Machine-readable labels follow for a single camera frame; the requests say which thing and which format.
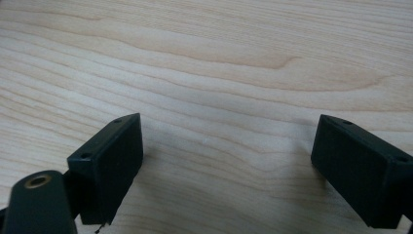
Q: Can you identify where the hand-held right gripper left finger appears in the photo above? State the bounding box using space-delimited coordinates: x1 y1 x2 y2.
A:
62 112 144 226

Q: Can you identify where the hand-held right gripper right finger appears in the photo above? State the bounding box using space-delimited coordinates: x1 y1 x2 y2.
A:
310 113 413 230

